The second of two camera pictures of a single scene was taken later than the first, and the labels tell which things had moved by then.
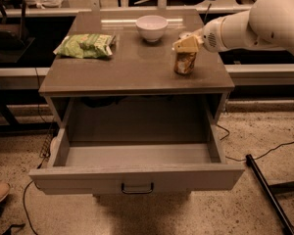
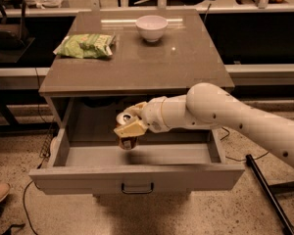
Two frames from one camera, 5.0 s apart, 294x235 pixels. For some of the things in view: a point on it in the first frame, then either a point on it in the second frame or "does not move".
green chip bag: [86, 45] does not move
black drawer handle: [137, 191] does not move
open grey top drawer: [136, 145] does not move
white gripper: [211, 36] → [153, 116]
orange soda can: [184, 63] → [128, 142]
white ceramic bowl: [151, 27] does not move
